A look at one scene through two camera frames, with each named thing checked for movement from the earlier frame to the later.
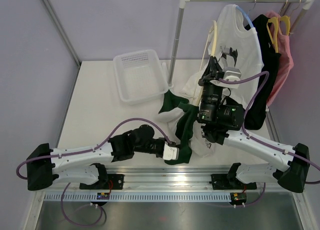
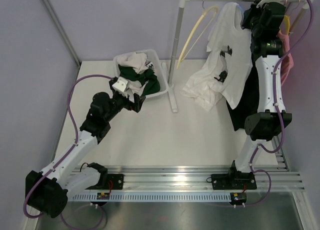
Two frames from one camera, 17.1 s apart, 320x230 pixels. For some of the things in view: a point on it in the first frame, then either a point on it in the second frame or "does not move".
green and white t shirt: (181, 115) → (138, 72)
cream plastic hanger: (201, 95) → (190, 33)
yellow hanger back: (287, 19) does not move
